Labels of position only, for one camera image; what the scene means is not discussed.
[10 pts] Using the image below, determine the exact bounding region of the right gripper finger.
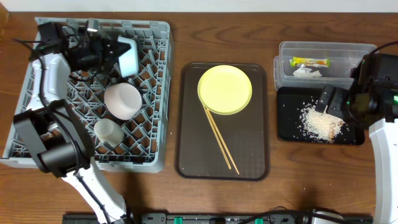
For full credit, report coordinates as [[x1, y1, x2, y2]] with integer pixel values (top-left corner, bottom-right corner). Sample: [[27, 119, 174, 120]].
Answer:
[[326, 88, 345, 119], [315, 85, 336, 113]]

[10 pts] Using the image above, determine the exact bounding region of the light blue bowl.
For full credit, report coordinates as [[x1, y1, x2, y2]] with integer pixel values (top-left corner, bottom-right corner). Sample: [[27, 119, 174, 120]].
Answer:
[[118, 36, 139, 77]]

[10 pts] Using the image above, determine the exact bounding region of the green yellow snack wrapper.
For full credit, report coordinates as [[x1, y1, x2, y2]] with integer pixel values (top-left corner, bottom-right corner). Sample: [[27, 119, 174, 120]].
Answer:
[[290, 57, 330, 68]]

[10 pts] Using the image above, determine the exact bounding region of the pink bowl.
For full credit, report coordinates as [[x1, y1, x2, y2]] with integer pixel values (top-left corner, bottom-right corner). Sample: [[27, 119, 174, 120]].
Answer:
[[104, 83, 142, 120]]

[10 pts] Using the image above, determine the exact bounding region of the white cup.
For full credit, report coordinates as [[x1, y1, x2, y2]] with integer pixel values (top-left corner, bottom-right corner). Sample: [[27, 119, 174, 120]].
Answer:
[[94, 118, 124, 147]]

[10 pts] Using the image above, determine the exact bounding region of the yellow plate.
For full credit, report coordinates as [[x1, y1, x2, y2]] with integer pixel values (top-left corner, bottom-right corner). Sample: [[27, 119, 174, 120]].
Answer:
[[197, 65, 252, 115]]

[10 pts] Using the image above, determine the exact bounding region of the wooden chopstick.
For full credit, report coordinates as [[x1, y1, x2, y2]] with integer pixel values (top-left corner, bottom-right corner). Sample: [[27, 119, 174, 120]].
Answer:
[[207, 108, 240, 175], [202, 105, 231, 169]]

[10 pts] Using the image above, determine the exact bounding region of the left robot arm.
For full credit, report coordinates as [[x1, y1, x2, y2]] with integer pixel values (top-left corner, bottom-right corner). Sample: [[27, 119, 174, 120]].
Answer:
[[13, 19, 138, 223]]

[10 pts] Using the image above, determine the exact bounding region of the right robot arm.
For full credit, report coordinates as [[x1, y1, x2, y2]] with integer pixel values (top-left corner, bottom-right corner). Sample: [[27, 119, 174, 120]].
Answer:
[[315, 52, 397, 223]]

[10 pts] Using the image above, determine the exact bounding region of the pile of rice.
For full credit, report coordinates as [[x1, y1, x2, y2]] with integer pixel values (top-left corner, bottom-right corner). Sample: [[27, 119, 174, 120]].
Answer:
[[281, 99, 346, 144]]

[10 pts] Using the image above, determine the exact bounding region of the crumpled white paper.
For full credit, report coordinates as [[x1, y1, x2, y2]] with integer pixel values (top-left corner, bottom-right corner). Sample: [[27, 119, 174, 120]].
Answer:
[[293, 67, 322, 78]]

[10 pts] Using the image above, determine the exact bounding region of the clear plastic bin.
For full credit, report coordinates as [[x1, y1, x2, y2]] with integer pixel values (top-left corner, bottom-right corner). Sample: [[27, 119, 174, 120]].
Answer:
[[274, 41, 376, 89]]

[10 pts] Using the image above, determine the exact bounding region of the black tray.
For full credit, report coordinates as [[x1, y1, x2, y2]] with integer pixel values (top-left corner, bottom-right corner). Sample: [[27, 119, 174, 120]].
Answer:
[[277, 86, 365, 145]]

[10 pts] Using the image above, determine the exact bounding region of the grey dish rack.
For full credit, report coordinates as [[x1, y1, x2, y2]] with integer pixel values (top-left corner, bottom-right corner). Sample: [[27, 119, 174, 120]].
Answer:
[[0, 17, 175, 174]]

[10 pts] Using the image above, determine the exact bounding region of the brown serving tray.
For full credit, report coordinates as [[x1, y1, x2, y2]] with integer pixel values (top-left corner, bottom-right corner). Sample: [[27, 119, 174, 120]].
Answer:
[[175, 63, 270, 181]]

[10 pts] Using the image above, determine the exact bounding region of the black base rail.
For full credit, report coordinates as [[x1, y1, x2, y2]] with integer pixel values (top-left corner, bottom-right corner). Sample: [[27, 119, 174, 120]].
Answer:
[[62, 211, 374, 224]]

